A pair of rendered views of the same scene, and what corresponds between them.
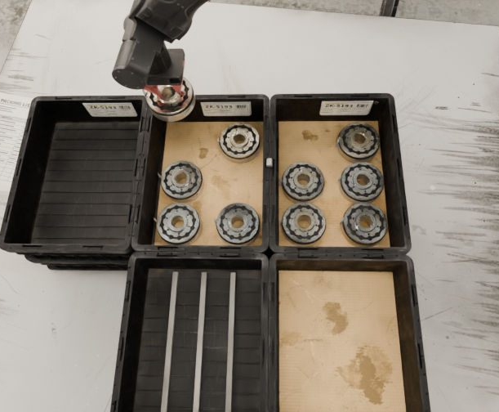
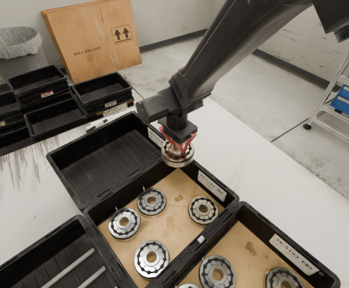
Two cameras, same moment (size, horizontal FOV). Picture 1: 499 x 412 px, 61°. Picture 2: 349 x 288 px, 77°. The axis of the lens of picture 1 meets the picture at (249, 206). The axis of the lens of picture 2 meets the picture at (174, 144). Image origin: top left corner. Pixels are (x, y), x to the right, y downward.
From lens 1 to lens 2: 0.36 m
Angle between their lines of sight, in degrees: 29
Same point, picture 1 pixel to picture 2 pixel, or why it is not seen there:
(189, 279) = (95, 262)
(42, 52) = not seen: hidden behind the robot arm
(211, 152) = (183, 202)
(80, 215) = (96, 174)
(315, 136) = (255, 252)
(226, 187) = (170, 229)
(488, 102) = not seen: outside the picture
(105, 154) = (137, 158)
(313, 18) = (317, 183)
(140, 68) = (147, 109)
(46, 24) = not seen: hidden behind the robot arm
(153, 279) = (81, 240)
